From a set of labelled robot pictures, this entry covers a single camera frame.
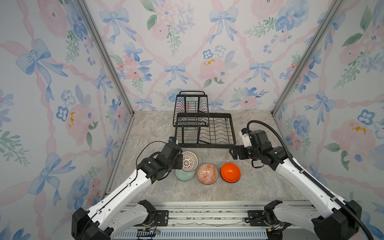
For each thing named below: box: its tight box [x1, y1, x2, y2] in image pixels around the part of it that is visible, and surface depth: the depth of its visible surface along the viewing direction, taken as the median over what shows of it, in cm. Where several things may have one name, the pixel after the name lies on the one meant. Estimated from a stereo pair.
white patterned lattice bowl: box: [181, 150, 199, 173], surface depth 83 cm
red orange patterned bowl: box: [197, 163, 219, 185], surface depth 87 cm
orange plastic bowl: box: [220, 162, 242, 184], surface depth 86 cm
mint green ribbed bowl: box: [175, 169, 195, 182], surface depth 87 cm
